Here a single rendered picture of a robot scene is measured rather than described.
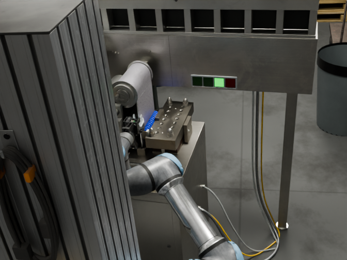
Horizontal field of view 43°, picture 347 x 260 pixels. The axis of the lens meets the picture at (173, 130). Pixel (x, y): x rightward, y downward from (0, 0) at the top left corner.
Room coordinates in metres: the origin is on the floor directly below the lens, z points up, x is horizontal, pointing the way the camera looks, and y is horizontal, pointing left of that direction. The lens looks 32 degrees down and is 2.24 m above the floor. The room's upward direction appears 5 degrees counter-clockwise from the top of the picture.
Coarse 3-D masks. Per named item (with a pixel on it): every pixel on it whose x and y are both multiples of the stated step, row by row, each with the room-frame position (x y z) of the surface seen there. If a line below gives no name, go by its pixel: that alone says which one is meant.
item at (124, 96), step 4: (116, 92) 1.94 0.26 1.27; (120, 92) 1.93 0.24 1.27; (124, 92) 1.93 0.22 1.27; (128, 92) 1.93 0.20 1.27; (120, 96) 1.93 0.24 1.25; (124, 96) 1.93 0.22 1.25; (128, 96) 1.92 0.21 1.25; (120, 100) 1.93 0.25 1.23; (124, 100) 1.93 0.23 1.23; (128, 100) 1.92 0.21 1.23
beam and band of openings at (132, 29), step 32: (128, 0) 2.28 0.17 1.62; (160, 0) 2.22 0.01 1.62; (192, 0) 2.17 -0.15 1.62; (224, 0) 2.12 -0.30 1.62; (256, 0) 2.08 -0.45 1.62; (288, 0) 2.03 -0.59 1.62; (128, 32) 2.28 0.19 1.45; (160, 32) 2.23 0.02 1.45; (192, 32) 2.17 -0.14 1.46; (224, 32) 2.13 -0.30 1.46; (256, 32) 2.09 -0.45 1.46; (288, 32) 2.05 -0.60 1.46
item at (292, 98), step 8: (288, 96) 2.17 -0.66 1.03; (296, 96) 2.15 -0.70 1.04; (288, 104) 2.17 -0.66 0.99; (296, 104) 2.15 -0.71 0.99; (288, 112) 2.17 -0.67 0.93; (288, 120) 2.17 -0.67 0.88; (288, 128) 2.16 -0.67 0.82; (288, 136) 2.16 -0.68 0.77; (288, 144) 2.16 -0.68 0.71; (288, 152) 2.16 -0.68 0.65; (288, 160) 2.16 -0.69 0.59; (288, 168) 2.16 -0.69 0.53; (288, 176) 2.16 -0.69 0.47; (280, 184) 2.17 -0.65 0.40; (288, 184) 2.16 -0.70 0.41; (280, 192) 2.17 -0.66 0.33; (288, 192) 2.16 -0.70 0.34; (280, 200) 2.17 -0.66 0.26; (288, 200) 2.15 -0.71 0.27; (280, 208) 2.17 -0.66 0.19; (280, 216) 2.17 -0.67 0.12; (280, 224) 2.17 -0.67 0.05
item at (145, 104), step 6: (150, 84) 2.14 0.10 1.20; (150, 90) 2.13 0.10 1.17; (144, 96) 2.04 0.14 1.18; (150, 96) 2.12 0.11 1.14; (138, 102) 1.96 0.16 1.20; (144, 102) 2.03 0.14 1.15; (150, 102) 2.11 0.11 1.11; (138, 108) 1.95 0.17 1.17; (144, 108) 2.02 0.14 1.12; (150, 108) 2.10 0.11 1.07; (138, 114) 1.94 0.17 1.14; (144, 114) 2.01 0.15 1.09; (150, 114) 2.09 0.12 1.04; (144, 120) 2.00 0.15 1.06
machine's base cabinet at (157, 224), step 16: (192, 160) 1.89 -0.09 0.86; (192, 176) 1.87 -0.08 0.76; (192, 192) 1.85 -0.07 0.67; (144, 208) 1.65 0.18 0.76; (160, 208) 1.62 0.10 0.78; (208, 208) 2.19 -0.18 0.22; (144, 224) 1.65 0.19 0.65; (160, 224) 1.63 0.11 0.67; (176, 224) 1.60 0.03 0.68; (144, 240) 1.66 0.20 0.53; (160, 240) 1.63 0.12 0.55; (176, 240) 1.61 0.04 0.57; (192, 240) 1.78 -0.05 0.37; (144, 256) 1.66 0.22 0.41; (160, 256) 1.63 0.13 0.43; (176, 256) 1.61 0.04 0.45; (192, 256) 1.76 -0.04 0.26
